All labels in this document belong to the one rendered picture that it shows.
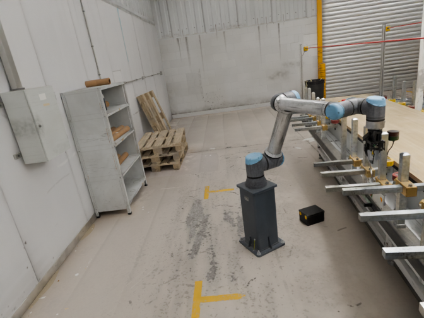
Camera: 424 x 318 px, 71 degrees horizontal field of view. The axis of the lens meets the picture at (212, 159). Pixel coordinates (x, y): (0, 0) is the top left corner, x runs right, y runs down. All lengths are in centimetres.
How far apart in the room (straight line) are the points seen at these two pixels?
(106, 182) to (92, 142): 50
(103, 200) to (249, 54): 700
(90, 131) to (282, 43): 730
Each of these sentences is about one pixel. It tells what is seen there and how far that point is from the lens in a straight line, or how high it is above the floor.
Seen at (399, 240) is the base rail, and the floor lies 68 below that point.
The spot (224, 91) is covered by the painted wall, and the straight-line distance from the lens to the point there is 965.
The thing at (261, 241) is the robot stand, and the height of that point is 11.
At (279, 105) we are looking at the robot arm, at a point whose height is 133.
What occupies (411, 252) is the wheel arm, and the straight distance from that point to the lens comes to 128.
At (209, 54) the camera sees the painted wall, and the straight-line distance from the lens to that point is 960.
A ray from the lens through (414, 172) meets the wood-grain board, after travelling 209.
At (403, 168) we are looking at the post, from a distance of 175.
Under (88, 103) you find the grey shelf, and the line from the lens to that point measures 356.
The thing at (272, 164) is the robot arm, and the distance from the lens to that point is 257.
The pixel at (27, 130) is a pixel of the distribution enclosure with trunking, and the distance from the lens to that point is 285.
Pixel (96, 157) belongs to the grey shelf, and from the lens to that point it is 369.
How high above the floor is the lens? 168
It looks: 19 degrees down
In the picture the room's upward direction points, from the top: 8 degrees counter-clockwise
